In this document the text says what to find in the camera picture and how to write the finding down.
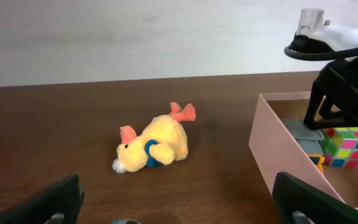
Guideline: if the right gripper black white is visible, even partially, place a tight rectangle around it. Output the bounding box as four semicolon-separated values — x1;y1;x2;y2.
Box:
303;57;358;130

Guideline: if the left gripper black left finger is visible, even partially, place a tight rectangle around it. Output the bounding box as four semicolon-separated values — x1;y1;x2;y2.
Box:
0;174;85;224

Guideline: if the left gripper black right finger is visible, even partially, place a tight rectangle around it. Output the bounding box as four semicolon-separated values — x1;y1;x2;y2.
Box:
272;172;358;224

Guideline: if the yellow grey toy truck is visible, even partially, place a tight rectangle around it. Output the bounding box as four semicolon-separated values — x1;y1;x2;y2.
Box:
281;119;325;174

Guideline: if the multicolour puzzle cube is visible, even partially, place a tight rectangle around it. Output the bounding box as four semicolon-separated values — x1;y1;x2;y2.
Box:
320;127;358;169

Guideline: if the yellow plush dog toy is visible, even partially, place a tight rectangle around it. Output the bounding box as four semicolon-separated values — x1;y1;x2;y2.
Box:
112;102;196;173

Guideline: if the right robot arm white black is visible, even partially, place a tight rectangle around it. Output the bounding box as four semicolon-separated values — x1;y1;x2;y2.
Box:
284;8;358;130

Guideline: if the open cardboard box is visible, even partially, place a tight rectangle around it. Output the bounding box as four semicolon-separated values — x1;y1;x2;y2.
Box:
249;92;358;209

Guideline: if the blue ball toy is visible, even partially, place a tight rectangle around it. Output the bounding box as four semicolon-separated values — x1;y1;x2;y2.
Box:
111;218;142;224

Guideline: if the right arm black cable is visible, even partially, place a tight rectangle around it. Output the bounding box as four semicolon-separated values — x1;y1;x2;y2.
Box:
283;43;358;62

